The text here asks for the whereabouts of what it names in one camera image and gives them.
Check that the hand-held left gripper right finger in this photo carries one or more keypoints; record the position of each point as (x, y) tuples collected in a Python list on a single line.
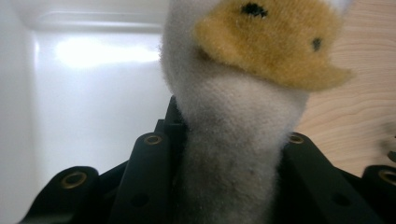
[(314, 186)]

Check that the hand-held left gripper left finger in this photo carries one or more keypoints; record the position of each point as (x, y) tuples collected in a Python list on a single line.
[(146, 174)]

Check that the white plastic bin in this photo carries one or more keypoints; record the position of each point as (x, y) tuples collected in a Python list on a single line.
[(93, 109)]

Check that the beige glove with orange patch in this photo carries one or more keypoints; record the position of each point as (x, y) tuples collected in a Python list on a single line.
[(236, 124)]

